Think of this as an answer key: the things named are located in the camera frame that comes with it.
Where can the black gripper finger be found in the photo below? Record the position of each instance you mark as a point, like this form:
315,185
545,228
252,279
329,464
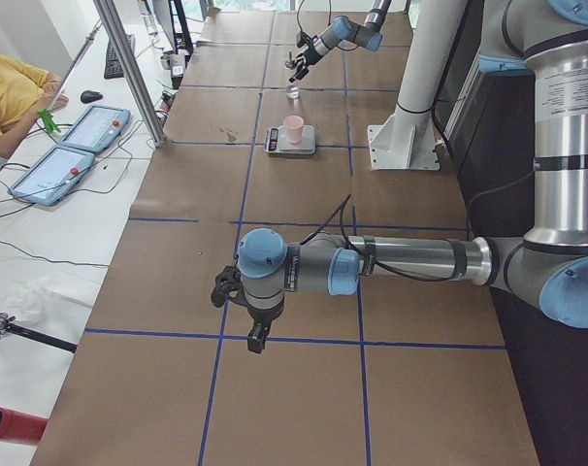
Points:
257,336
299,75

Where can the glass sauce dispenser bottle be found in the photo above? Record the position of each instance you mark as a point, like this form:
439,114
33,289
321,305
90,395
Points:
292,91

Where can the pink paper cup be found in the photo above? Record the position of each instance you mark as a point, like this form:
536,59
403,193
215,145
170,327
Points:
293,126

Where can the black keyboard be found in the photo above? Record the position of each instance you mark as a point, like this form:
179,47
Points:
113,68

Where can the upper teach pendant tablet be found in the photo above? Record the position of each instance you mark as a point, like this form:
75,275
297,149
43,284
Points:
96,129

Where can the teach pendant tablet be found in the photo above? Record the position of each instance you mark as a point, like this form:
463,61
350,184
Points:
53,176
96,129

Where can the lower teach pendant tablet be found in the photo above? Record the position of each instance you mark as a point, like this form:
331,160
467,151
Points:
53,176

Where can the black computer mouse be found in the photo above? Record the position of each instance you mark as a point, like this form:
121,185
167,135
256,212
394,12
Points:
89,96

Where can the black tripod leg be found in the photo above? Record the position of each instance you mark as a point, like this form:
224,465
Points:
8,326

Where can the green clamp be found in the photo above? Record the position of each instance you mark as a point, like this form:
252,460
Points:
47,119

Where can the red cylinder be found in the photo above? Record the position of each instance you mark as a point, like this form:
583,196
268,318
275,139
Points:
21,428

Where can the person in yellow shirt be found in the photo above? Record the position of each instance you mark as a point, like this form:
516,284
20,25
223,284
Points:
25,90

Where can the white pedestal column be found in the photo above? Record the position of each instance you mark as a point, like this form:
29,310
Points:
406,140

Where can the aluminium frame post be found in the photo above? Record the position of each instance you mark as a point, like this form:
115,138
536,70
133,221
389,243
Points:
108,13

